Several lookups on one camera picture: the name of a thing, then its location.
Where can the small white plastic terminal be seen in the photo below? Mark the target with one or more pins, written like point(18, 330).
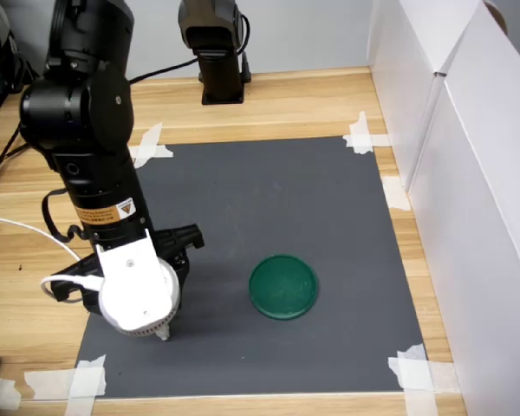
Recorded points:
point(164, 334)

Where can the round green lid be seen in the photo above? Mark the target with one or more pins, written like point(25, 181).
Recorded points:
point(284, 287)

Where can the white tape piece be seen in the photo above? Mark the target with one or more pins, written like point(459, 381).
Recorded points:
point(394, 193)
point(416, 377)
point(149, 149)
point(360, 138)
point(0, 392)
point(84, 381)

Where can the dark grey mat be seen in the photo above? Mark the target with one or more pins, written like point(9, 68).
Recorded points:
point(264, 195)

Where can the black equipment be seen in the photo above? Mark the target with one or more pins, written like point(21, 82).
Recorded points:
point(0, 73)

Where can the white partition board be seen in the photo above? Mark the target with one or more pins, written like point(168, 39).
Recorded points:
point(398, 86)
point(481, 216)

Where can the brown round object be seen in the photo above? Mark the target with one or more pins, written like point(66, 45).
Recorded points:
point(498, 17)

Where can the white camera box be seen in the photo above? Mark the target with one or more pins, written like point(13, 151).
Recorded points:
point(132, 286)

